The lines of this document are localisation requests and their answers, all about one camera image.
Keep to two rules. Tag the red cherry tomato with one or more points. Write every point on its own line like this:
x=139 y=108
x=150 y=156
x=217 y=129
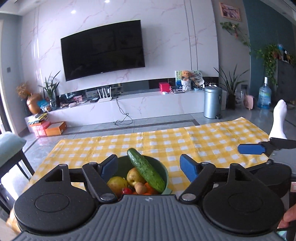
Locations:
x=126 y=191

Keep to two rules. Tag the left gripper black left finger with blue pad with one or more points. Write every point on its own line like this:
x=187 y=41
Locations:
x=96 y=177

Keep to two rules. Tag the white wifi router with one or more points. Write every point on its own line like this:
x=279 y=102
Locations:
x=104 y=94

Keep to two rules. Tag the person's right hand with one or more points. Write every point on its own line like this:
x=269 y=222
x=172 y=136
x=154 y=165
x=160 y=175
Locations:
x=289 y=216

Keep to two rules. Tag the yellow-green pear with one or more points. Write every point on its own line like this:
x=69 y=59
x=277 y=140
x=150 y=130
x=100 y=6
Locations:
x=133 y=177

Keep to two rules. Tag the potted plant left cabinet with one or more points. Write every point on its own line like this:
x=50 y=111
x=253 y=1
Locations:
x=50 y=87

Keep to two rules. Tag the green colander bowl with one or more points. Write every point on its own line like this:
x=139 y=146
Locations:
x=124 y=165

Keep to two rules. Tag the large red-green pear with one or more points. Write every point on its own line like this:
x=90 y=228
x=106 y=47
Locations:
x=116 y=184

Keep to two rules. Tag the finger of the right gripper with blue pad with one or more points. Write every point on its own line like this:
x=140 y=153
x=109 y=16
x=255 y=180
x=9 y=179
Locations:
x=274 y=144

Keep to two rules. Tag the white marble tv cabinet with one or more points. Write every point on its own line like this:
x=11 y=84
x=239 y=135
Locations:
x=138 y=106

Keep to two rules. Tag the framed wall picture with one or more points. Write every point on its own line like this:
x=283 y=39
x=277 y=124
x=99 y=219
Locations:
x=230 y=12

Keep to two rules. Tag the blue water jug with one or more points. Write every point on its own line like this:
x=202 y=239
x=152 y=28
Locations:
x=264 y=95

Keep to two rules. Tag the brown gourd vase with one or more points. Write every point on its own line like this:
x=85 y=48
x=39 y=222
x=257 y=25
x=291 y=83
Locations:
x=32 y=103

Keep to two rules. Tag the black wall television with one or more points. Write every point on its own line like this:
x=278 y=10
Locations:
x=103 y=49

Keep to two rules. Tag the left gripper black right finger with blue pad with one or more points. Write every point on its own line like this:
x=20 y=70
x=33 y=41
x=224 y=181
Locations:
x=200 y=176

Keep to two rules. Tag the teddy bear plush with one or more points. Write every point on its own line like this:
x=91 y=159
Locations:
x=186 y=78

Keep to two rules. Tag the potted plant right floor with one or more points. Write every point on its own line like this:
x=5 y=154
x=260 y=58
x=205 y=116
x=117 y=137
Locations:
x=230 y=82

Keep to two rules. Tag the dark chair with cushion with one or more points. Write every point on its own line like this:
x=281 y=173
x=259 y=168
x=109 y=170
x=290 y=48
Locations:
x=11 y=151

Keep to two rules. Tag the hanging green ivy plant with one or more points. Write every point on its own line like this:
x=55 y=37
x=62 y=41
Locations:
x=269 y=53

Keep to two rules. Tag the yellow white checkered tablecloth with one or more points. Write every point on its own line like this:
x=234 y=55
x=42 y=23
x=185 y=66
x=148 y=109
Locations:
x=215 y=143

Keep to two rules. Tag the silver pedal trash can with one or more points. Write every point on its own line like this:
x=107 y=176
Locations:
x=212 y=102

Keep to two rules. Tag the green cucumber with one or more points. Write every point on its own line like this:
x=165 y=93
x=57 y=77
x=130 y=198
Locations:
x=147 y=171

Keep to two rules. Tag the orange tangerine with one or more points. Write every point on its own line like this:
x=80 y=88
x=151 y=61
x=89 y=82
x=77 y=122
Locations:
x=150 y=190

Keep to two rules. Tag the red box on cabinet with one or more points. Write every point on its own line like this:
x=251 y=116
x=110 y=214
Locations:
x=164 y=87

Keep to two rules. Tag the brown longan back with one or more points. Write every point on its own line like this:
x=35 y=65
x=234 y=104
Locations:
x=140 y=188

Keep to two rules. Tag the white sock foot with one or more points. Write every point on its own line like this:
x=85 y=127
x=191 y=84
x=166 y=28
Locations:
x=279 y=114

